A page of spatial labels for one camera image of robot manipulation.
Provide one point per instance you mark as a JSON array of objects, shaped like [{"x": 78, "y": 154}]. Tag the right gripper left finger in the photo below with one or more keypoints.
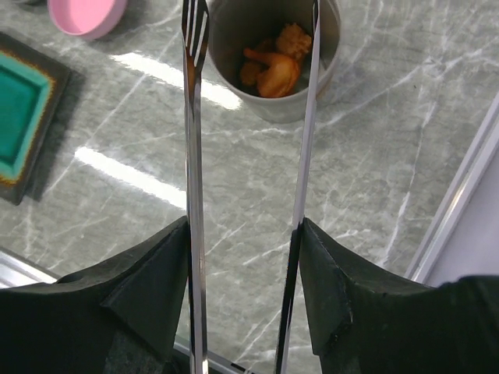
[{"x": 118, "y": 316}]

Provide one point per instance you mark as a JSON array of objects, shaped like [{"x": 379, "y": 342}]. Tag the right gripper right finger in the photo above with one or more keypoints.
[{"x": 364, "y": 319}]

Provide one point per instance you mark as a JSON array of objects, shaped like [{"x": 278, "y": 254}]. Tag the orange chicken drumstick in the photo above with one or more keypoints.
[{"x": 280, "y": 76}]

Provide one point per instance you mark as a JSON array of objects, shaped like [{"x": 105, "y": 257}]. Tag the fried chicken piece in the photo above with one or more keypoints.
[{"x": 294, "y": 42}]

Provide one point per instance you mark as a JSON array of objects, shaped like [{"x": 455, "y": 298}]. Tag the metal tongs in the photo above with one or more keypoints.
[{"x": 195, "y": 31}]

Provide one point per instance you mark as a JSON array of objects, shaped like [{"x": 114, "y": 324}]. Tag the brown fried nugget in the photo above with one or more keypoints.
[{"x": 250, "y": 72}]

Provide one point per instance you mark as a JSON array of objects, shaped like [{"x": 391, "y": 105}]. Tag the square black teal plate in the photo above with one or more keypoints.
[{"x": 32, "y": 85}]

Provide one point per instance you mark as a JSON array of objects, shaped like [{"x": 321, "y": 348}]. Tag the pink round lid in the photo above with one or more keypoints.
[{"x": 88, "y": 19}]

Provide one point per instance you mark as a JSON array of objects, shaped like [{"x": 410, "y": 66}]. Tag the grey cylindrical container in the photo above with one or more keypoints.
[{"x": 235, "y": 25}]

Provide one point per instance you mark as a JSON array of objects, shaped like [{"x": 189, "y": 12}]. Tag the aluminium front rail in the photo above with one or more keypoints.
[{"x": 15, "y": 271}]

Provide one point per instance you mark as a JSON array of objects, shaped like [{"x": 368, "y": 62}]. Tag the aluminium rail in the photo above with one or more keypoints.
[
  {"x": 462, "y": 239},
  {"x": 15, "y": 271}
]

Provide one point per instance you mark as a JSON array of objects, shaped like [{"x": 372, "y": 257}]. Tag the aluminium right side rail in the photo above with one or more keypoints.
[{"x": 462, "y": 239}]

